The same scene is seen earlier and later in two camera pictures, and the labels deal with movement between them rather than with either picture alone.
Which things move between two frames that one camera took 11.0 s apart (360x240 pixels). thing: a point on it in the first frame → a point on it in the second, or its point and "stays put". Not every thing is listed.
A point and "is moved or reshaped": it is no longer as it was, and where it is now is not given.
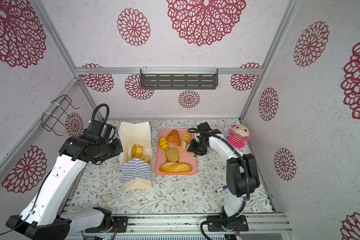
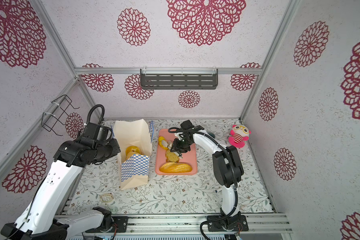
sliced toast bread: x=172 y=155 stays put
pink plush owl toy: x=239 y=134 stays put
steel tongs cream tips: x=184 y=144 is moved or reshaped
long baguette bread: x=175 y=167 stays put
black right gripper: x=192 y=148 → x=177 y=147
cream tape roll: x=106 y=197 stays put
